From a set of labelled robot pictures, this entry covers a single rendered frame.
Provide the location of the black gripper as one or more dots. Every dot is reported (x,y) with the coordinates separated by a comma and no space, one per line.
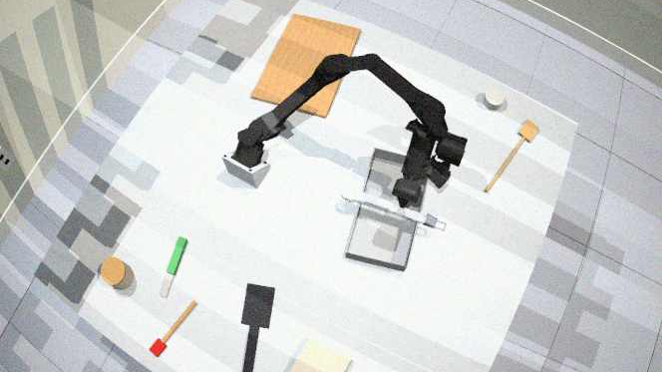
(407,188)

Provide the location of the wooden board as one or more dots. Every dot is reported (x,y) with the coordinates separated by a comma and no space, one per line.
(303,45)

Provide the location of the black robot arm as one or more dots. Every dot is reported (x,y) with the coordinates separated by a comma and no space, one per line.
(450,148)

